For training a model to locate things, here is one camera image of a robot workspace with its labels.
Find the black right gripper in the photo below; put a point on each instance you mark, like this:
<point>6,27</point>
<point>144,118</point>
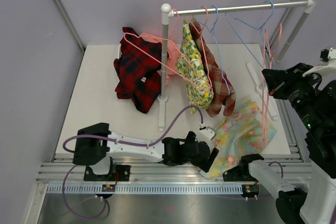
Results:
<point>293,75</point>

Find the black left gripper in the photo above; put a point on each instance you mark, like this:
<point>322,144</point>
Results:
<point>202,162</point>

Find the pastel floral skirt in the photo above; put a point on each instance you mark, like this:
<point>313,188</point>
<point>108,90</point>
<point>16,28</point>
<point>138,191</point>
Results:
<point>238,135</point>

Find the red beige checked skirt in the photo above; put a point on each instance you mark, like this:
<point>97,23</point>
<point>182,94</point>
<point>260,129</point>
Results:
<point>224,94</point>

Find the lemon print skirt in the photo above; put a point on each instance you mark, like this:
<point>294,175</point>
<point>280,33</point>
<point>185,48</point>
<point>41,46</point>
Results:
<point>189,64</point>

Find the pink fuzzy skirt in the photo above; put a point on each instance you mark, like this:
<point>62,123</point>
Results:
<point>172,53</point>

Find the red black plaid skirt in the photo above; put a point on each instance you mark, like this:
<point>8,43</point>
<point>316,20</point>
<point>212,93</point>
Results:
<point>137,70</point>

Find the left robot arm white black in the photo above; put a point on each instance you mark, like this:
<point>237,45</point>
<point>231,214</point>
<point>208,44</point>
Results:
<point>96,147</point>

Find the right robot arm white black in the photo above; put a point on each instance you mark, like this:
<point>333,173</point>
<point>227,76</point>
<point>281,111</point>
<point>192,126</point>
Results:
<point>303,193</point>

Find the white grey clothes rack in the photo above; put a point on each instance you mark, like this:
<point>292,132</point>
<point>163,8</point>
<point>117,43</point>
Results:
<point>308,5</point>

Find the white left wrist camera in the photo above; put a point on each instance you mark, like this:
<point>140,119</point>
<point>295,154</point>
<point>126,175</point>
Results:
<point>205,133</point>

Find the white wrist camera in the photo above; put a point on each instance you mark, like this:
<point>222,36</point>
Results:
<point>328,56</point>
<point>205,133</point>

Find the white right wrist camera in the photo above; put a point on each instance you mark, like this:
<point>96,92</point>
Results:
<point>328,56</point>

